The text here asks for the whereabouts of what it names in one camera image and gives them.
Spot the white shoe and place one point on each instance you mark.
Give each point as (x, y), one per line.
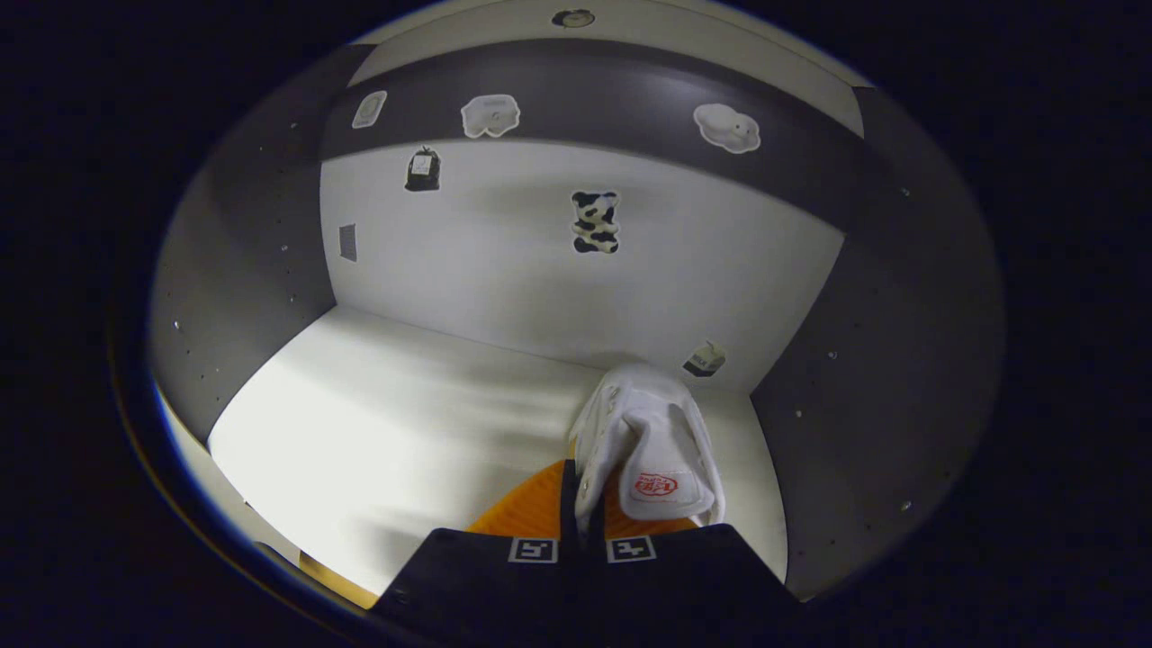
(652, 423)

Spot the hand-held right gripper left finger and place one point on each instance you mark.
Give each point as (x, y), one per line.
(486, 576)

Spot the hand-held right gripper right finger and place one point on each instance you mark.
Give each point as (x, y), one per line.
(684, 576)

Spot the white shoe cabinet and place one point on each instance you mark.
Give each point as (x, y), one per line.
(468, 288)

